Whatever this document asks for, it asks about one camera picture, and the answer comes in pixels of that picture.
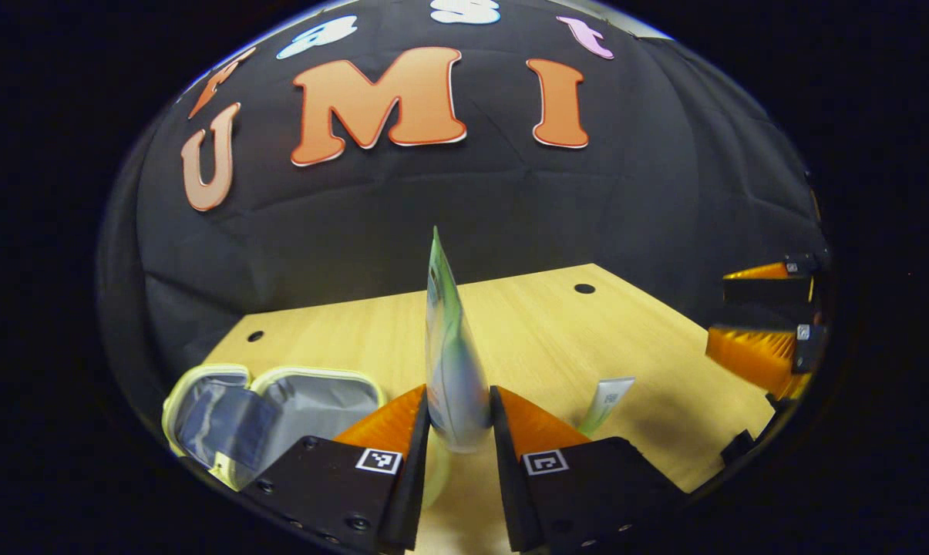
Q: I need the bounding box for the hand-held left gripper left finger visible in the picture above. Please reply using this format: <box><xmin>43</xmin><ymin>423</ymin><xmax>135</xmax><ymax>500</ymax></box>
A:
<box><xmin>244</xmin><ymin>385</ymin><xmax>432</xmax><ymax>555</ymax></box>

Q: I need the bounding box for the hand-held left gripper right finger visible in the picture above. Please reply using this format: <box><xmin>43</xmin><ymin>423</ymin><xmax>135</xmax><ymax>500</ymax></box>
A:
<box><xmin>490</xmin><ymin>385</ymin><xmax>690</xmax><ymax>554</ymax></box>

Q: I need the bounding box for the pale yellow suitcase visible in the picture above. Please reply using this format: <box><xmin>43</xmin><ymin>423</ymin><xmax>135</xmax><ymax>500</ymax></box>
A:
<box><xmin>161</xmin><ymin>364</ymin><xmax>453</xmax><ymax>510</ymax></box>

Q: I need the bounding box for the large green cream tube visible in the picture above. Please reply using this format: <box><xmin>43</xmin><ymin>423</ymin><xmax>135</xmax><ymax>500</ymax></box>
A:
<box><xmin>426</xmin><ymin>226</ymin><xmax>492</xmax><ymax>453</ymax></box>

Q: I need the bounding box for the small white green cream tube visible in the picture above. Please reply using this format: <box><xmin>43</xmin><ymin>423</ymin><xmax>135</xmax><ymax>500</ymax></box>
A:
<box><xmin>576</xmin><ymin>376</ymin><xmax>636</xmax><ymax>436</ymax></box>

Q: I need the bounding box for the black backdrop cloth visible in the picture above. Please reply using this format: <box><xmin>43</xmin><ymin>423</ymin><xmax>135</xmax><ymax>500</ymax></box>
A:
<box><xmin>98</xmin><ymin>0</ymin><xmax>831</xmax><ymax>432</ymax></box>

